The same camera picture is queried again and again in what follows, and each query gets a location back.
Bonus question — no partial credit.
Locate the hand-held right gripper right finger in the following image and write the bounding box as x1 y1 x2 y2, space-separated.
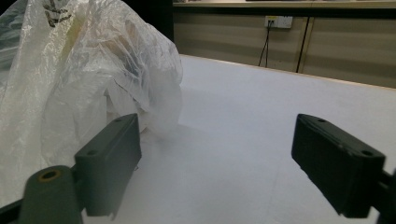
290 113 387 218

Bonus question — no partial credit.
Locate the white wall socket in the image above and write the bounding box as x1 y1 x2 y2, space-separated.
264 15 294 30

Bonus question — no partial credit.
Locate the black cable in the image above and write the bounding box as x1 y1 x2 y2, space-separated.
264 27 271 68
258 21 272 67

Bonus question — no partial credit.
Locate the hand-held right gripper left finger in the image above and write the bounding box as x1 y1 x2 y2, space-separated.
74 113 143 220

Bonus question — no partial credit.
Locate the white translucent plastic bag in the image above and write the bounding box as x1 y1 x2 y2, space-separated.
0 0 184 209

